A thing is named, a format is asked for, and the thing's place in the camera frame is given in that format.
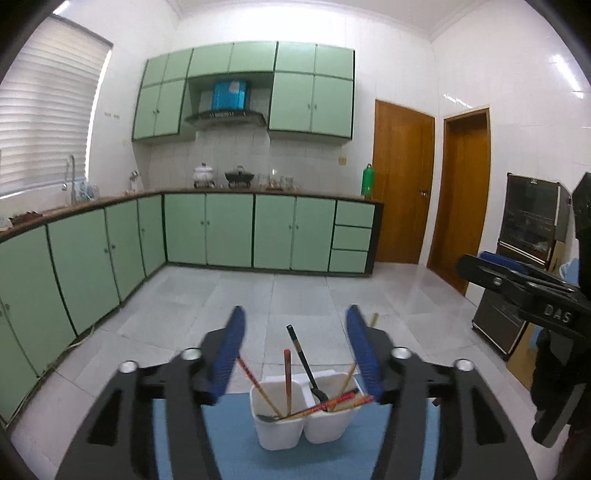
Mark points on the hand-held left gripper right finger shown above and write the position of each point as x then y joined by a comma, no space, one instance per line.
364,355

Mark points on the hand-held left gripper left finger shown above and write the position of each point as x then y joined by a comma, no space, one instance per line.
228,360

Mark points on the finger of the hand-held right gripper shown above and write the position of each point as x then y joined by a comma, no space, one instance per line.
503,261
485,277

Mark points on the plain wooden chopstick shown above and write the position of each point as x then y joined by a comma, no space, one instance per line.
349,379

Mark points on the red patterned chopstick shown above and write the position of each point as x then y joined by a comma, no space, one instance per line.
287,378
258,390
358,400
323,407

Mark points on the white plastic utensil holder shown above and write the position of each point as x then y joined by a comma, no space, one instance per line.
281,434

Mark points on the light blue bag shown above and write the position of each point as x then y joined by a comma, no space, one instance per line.
570,272

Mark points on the black dish cabinet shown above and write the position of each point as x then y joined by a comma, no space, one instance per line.
526,221

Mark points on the brown wooden door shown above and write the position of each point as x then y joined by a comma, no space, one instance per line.
461,207
401,184

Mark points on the blue tablecloth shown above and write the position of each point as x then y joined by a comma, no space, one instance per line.
323,461

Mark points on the green base cabinet with drawers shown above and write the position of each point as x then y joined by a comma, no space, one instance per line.
231,230

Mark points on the green plastic bottle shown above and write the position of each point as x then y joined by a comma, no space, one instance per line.
368,182

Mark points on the green base cabinet with sink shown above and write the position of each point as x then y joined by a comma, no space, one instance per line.
83,267

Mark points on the black wok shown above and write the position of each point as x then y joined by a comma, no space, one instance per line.
239,176

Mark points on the glass jar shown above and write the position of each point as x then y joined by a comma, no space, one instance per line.
288,182

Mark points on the white cooking pot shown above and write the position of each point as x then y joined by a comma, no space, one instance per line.
204,174

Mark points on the grey range hood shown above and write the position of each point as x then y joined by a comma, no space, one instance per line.
226,119

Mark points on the chrome sink faucet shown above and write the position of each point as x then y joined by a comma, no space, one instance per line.
71,170

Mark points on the blue shiny box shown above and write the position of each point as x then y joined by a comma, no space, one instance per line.
231,94

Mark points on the white window blind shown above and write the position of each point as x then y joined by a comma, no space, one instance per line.
46,115

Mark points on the green wall cabinets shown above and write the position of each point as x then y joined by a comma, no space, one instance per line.
314,92

